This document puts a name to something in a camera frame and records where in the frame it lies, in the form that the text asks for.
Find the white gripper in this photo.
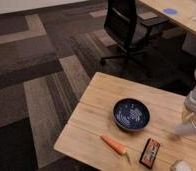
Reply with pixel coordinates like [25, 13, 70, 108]
[174, 86, 196, 136]

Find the white ceramic cup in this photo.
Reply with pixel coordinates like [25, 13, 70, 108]
[170, 160, 193, 171]

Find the dark blue ceramic bowl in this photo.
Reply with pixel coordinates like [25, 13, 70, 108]
[113, 98, 150, 132]

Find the black orange snack packet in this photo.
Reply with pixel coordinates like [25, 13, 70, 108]
[139, 138, 160, 169]

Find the orange carrot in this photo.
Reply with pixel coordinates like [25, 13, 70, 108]
[101, 135, 131, 162]

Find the black office chair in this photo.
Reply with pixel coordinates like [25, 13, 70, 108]
[100, 0, 167, 73]

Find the light wooden desk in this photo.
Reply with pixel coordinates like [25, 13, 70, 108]
[138, 0, 196, 35]

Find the blue round disc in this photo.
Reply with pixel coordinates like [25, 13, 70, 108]
[163, 8, 177, 15]

